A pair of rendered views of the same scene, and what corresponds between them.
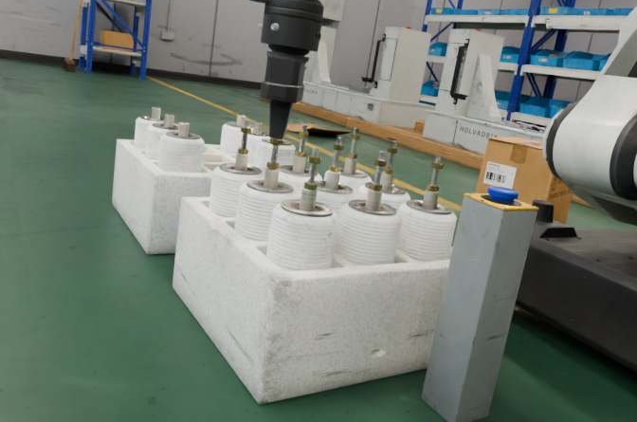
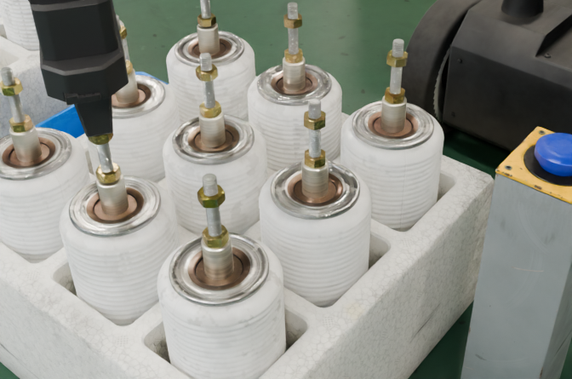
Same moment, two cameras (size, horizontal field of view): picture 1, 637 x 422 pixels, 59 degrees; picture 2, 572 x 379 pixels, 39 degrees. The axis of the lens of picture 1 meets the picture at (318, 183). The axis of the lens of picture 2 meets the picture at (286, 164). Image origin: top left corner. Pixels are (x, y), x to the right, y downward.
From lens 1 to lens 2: 0.42 m
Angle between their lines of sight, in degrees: 30
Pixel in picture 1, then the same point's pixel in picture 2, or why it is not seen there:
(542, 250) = (546, 80)
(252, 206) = (103, 267)
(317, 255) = (267, 346)
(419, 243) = (396, 198)
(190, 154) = not seen: outside the picture
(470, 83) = not seen: outside the picture
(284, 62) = (76, 13)
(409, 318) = (409, 320)
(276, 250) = (193, 363)
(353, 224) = (298, 243)
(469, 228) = (515, 224)
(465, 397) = not seen: outside the picture
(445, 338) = (488, 361)
